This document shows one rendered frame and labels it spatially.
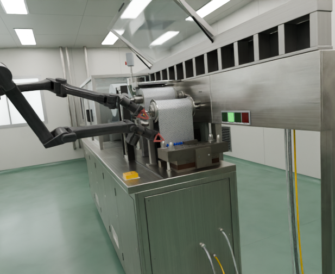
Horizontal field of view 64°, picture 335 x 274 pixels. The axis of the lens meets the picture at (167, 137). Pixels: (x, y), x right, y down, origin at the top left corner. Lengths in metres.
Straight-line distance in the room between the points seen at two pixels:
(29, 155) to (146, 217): 5.92
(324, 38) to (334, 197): 0.67
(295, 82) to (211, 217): 0.88
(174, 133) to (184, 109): 0.17
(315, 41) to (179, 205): 0.99
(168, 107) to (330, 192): 0.96
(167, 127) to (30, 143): 5.73
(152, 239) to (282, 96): 0.96
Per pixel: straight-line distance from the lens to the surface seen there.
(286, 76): 1.24
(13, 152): 7.22
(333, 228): 1.45
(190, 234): 1.60
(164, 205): 1.47
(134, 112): 1.61
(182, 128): 1.71
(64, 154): 7.18
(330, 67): 1.19
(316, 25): 1.18
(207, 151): 1.56
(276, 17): 1.31
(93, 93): 1.65
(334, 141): 1.34
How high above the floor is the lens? 1.31
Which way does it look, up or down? 8 degrees down
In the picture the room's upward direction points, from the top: 5 degrees counter-clockwise
